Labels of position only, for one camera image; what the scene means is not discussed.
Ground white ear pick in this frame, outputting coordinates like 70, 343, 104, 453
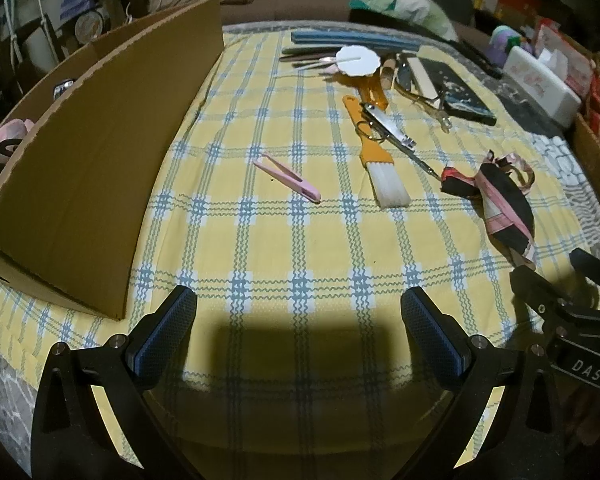
292, 58, 361, 71

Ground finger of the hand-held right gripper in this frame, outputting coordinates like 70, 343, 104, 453
510, 266, 600, 333
569, 248, 600, 291

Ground orange handle pastry brush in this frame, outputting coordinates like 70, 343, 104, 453
342, 95, 412, 208

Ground pink printed package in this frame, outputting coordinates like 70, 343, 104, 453
535, 20, 600, 96

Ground round metal tin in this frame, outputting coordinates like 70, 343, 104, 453
75, 10, 106, 41

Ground purple green bottle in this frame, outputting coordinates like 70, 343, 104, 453
489, 25, 525, 59

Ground dark grey cloth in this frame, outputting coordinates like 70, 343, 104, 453
500, 75, 566, 137

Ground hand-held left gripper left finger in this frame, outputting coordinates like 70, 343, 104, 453
30, 285, 198, 480

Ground short wooden handle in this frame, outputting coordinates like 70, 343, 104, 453
380, 57, 397, 91

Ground white tissue box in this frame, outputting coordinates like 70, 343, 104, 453
502, 45, 583, 128

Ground pink cloth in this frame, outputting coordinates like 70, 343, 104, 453
0, 119, 36, 201

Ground brown wicker basket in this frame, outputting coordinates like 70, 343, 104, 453
572, 110, 600, 233

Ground brown cardboard box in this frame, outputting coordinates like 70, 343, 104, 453
0, 0, 226, 321

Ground white knit cloth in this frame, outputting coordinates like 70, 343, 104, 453
530, 132, 587, 182

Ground pink hair clip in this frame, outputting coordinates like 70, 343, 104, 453
252, 152, 322, 204

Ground red cardboard boxes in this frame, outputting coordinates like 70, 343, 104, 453
497, 0, 541, 26

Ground metal nail nippers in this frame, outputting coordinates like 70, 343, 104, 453
395, 55, 453, 133

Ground yellow plaid tablecloth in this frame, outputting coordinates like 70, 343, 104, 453
0, 27, 600, 466

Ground beige nail buffer block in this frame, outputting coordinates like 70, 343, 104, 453
407, 57, 441, 101

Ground black printed phone case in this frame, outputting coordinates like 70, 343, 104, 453
420, 57, 498, 126

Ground black pink ribbon scrunchie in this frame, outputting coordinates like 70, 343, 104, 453
440, 150, 537, 266

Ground small thin scissors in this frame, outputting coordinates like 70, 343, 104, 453
356, 120, 438, 176

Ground white lamp pole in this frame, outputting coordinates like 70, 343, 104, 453
5, 0, 51, 61

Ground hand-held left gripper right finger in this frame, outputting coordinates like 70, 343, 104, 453
400, 287, 581, 480

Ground silver nail clipper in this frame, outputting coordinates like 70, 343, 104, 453
362, 103, 417, 153

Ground brown sofa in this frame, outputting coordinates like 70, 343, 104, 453
130, 0, 491, 48

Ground white green printed pillow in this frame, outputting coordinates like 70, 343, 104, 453
350, 0, 461, 43

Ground orange plastic handle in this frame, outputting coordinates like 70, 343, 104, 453
357, 75, 388, 109

